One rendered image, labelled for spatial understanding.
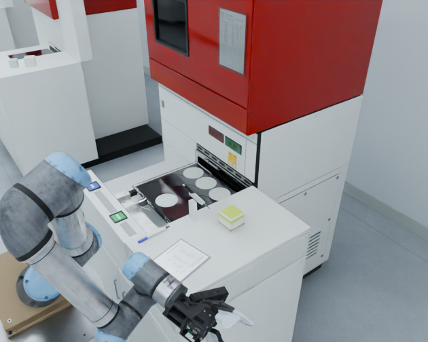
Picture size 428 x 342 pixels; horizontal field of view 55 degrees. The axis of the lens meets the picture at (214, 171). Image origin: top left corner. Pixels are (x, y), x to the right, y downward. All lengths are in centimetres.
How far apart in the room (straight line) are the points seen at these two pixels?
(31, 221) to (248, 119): 95
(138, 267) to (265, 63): 90
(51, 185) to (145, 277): 32
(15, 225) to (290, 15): 116
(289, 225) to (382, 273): 140
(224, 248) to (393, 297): 154
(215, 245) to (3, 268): 72
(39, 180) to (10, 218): 10
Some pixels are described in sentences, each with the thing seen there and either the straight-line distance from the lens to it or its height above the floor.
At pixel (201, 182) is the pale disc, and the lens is 195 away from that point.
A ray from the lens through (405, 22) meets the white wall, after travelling 294.
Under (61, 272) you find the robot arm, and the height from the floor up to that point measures 130.
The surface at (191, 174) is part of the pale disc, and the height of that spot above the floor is 90.
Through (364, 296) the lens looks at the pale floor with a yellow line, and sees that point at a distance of 278.
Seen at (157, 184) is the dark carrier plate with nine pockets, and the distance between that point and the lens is 195.
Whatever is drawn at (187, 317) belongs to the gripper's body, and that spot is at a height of 121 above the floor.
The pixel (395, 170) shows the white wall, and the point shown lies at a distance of 322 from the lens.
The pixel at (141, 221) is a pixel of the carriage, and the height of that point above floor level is 88.
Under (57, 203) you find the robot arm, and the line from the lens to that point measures 100.
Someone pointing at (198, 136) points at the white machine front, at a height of 102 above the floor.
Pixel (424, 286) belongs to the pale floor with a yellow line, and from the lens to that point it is 298.
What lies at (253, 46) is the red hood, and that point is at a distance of 153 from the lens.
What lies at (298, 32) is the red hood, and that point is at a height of 160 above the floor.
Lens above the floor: 202
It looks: 33 degrees down
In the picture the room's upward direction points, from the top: straight up
